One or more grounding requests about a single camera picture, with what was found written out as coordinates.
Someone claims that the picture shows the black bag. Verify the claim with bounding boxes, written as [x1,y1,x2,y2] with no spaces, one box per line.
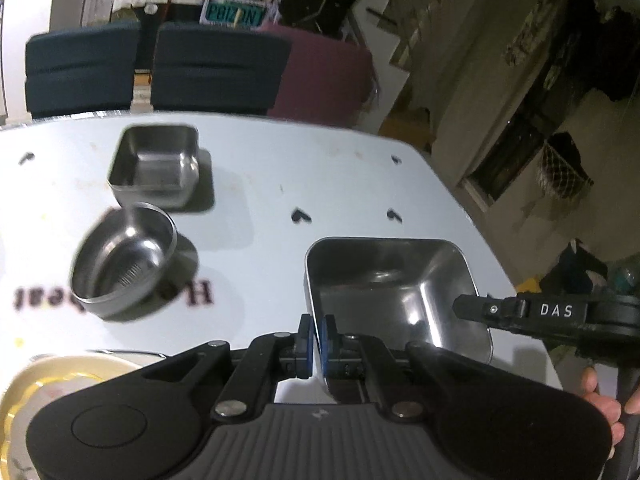
[540,240,609,292]

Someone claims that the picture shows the round steel bowl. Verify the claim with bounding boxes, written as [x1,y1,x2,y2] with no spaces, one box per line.
[69,202,179,319]

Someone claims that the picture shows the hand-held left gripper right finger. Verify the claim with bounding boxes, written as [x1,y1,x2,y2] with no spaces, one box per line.
[321,314,506,423]

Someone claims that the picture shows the teal sign plate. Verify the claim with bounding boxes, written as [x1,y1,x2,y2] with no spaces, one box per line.
[199,0,264,28]

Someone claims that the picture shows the dark glass door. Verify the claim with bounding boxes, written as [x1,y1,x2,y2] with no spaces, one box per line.
[470,45,576,202]

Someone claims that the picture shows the dark blue chair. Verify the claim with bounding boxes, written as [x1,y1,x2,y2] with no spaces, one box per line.
[25,22,141,118]
[151,22,292,116]

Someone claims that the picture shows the square steel container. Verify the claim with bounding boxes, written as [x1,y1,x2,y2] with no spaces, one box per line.
[106,124,202,209]

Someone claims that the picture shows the hanging floral garment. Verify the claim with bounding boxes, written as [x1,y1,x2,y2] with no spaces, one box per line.
[505,0,561,67]

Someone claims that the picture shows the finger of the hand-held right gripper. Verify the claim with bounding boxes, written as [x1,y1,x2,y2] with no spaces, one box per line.
[451,294,588,336]

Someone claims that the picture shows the yellow scalloped plate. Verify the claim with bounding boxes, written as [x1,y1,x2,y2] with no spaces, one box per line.
[0,352,146,480]

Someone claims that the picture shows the brown cardboard box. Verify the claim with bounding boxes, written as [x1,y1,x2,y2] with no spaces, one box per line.
[380,107,433,153]

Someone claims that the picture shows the white net basket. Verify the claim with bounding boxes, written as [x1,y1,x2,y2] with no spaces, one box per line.
[535,132,594,207]

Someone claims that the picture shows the person's right hand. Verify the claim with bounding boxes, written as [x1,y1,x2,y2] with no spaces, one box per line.
[580,366,628,461]

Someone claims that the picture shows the white staircase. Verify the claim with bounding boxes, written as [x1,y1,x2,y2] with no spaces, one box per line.
[345,0,416,71]

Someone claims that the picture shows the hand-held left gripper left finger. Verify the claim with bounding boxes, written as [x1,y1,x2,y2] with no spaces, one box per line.
[142,314,317,421]

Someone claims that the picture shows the maroon sofa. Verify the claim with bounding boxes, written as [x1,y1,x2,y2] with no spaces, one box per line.
[260,22,375,133]

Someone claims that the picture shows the large rectangular steel tray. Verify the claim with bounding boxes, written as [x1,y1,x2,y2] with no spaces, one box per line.
[304,236,495,403]

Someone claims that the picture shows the hanging dark clothes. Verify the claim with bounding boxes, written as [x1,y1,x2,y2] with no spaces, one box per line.
[565,0,640,103]

